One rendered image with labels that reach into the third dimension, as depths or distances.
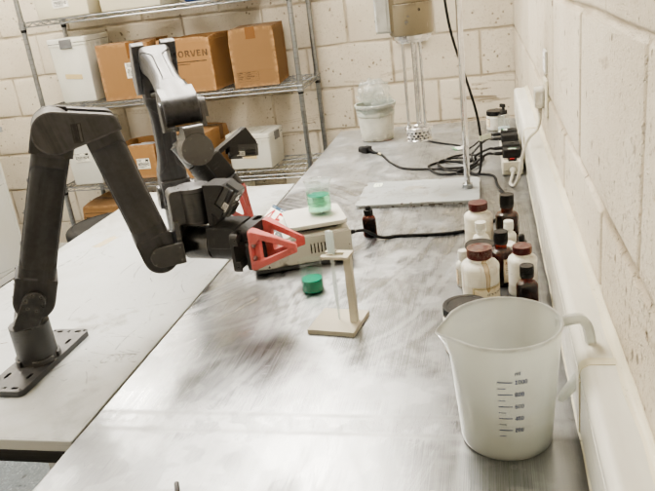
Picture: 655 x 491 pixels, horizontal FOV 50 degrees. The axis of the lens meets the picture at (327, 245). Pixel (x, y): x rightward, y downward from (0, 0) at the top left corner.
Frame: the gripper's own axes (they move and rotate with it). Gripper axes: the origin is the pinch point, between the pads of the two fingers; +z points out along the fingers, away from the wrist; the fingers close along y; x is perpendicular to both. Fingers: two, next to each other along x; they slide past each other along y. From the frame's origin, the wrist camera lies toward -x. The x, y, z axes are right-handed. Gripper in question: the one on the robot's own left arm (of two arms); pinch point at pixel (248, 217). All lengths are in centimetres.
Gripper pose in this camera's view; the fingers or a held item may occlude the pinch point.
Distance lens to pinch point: 138.5
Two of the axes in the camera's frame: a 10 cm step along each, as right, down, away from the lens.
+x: -7.4, 6.6, -1.5
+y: -3.3, -1.6, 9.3
